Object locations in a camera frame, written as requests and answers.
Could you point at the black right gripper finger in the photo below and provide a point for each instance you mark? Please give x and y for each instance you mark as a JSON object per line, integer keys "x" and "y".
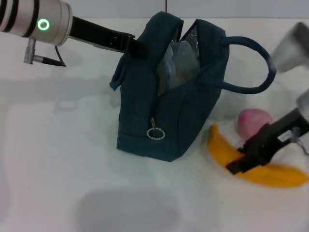
{"x": 237, "y": 166}
{"x": 242, "y": 148}

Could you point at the yellow banana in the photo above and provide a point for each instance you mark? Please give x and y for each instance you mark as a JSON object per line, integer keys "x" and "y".
{"x": 219, "y": 149}

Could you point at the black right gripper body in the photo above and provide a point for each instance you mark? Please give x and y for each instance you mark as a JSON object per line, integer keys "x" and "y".
{"x": 270, "y": 140}

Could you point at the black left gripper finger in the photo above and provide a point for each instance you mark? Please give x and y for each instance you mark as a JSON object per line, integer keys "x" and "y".
{"x": 140, "y": 48}

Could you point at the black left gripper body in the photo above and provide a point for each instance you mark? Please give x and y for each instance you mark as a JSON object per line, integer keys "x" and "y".
{"x": 96, "y": 36}

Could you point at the pink peach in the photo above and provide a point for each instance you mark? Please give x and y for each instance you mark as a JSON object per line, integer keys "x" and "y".
{"x": 251, "y": 120}

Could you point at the dark teal fabric lunch bag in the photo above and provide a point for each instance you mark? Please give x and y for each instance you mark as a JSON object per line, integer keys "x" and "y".
{"x": 198, "y": 116}

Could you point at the clear food box blue lid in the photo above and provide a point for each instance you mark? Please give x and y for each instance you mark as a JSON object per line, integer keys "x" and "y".
{"x": 181, "y": 65}

